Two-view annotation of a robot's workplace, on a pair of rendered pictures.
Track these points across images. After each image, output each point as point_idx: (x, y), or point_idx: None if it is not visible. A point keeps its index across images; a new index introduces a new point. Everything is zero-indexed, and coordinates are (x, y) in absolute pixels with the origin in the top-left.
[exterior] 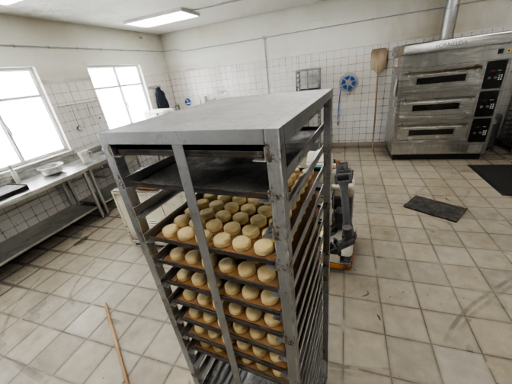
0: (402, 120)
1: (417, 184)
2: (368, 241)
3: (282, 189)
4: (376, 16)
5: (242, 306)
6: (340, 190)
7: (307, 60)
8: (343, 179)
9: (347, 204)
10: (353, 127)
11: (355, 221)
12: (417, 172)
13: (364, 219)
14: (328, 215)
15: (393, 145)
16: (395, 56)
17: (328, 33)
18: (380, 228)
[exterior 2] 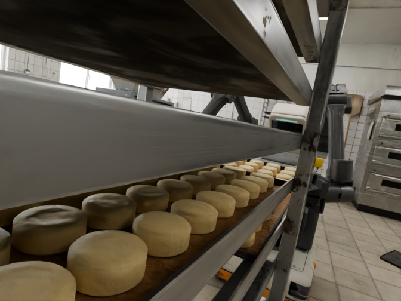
0: (375, 165)
1: (393, 239)
2: (331, 284)
3: None
4: (355, 65)
5: None
6: (330, 116)
7: None
8: (336, 103)
9: (340, 137)
10: (314, 167)
11: (317, 245)
12: (392, 229)
13: (324, 257)
14: (338, 28)
15: (361, 192)
16: (370, 104)
17: (305, 69)
18: (348, 274)
